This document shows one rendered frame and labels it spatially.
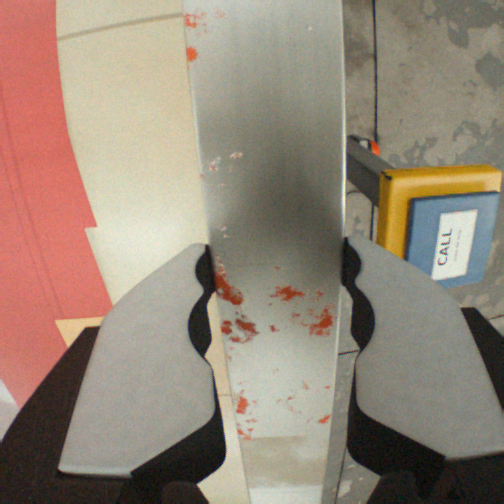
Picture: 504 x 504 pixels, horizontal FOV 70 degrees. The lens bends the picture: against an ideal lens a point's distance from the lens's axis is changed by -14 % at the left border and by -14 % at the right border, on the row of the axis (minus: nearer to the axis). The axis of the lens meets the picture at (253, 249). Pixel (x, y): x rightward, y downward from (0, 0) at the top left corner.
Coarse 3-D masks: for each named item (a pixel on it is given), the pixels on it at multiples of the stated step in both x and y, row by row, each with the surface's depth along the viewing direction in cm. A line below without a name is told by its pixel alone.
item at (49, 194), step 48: (0, 0) 11; (48, 0) 11; (0, 48) 12; (48, 48) 12; (0, 96) 12; (48, 96) 13; (0, 144) 13; (48, 144) 13; (0, 192) 14; (48, 192) 14
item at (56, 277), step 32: (0, 256) 16; (32, 256) 16; (64, 256) 16; (0, 288) 17; (32, 288) 17; (64, 288) 16; (96, 288) 16; (0, 320) 18; (32, 320) 17; (0, 352) 19; (32, 352) 19; (0, 384) 20; (32, 384) 20; (0, 416) 22
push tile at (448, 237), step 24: (480, 192) 34; (432, 216) 34; (456, 216) 34; (480, 216) 34; (408, 240) 35; (432, 240) 35; (456, 240) 35; (480, 240) 36; (432, 264) 36; (456, 264) 37; (480, 264) 37
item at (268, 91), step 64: (192, 0) 8; (256, 0) 8; (320, 0) 8; (192, 64) 9; (256, 64) 9; (320, 64) 9; (256, 128) 10; (320, 128) 10; (256, 192) 11; (320, 192) 11; (256, 256) 12; (320, 256) 11; (256, 320) 13; (320, 320) 13; (256, 384) 14; (320, 384) 14; (256, 448) 16; (320, 448) 16
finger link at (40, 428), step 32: (64, 352) 8; (64, 384) 7; (32, 416) 6; (64, 416) 6; (0, 448) 6; (32, 448) 6; (0, 480) 5; (32, 480) 5; (64, 480) 5; (96, 480) 5; (128, 480) 5
